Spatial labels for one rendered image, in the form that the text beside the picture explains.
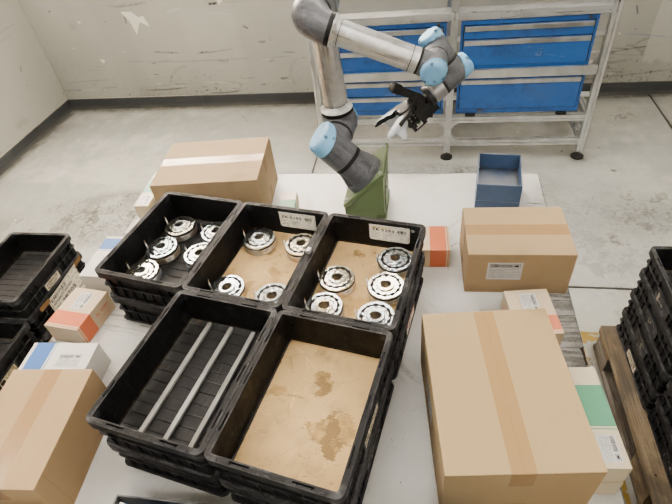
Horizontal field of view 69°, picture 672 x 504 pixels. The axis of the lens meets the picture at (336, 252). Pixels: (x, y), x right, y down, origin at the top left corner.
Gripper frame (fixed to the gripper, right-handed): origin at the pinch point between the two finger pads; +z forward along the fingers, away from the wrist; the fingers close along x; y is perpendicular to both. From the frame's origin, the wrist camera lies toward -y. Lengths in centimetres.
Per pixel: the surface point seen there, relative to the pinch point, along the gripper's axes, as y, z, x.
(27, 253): -44, 153, 64
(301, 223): -0.1, 37.4, -13.8
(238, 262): -6, 59, -18
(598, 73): 107, -119, 105
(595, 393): 47, 3, -86
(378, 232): 13.1, 20.0, -26.9
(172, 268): -18, 77, -14
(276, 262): 0, 50, -22
